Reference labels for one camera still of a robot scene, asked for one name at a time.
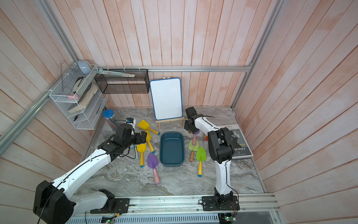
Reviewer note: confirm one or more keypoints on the white board blue frame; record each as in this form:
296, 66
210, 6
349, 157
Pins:
167, 98

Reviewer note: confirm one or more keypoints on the small wooden easel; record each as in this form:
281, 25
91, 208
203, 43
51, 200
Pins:
180, 119

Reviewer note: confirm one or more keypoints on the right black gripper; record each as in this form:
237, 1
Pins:
186, 125

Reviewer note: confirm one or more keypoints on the yellow shovel blue tip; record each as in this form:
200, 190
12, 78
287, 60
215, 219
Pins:
141, 148

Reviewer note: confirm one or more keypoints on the grey round object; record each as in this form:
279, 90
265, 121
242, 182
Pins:
84, 66

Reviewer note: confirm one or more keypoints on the black mesh wall basket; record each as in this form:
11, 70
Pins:
119, 85

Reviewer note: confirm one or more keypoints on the lime shovel wooden handle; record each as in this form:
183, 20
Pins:
193, 147

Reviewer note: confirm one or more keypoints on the black cover book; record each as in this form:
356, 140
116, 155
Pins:
240, 145

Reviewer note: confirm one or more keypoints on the white wire shelf rack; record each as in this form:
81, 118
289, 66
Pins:
79, 97

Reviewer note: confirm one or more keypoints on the green ruler on basket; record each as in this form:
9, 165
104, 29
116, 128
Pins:
108, 73

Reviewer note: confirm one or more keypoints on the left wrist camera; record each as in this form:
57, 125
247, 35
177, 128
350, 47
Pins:
131, 121

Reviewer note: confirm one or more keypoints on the purple shovel pink handle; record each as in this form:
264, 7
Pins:
152, 162

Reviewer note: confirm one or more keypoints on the blue lid pencil tube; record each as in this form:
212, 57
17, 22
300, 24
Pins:
111, 119

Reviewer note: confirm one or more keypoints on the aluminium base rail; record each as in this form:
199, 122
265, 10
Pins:
167, 205

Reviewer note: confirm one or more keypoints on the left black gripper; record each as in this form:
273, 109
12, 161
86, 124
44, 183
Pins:
138, 140

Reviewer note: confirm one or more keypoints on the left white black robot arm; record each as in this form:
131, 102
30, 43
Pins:
55, 202

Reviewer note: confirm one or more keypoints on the book in wire shelf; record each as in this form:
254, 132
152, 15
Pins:
84, 100

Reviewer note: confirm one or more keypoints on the purple trowel pink handle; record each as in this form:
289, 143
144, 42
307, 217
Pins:
194, 137

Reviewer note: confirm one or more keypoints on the dark teal storage box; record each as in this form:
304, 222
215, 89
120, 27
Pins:
172, 152

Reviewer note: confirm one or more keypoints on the green trowel yellow handle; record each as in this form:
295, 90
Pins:
201, 157

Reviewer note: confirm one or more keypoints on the yellow scoop orange handle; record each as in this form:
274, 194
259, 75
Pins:
146, 126

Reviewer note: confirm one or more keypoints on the yellow shovel orange handle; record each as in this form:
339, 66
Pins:
148, 140

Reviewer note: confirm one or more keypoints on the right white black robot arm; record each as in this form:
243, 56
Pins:
220, 147

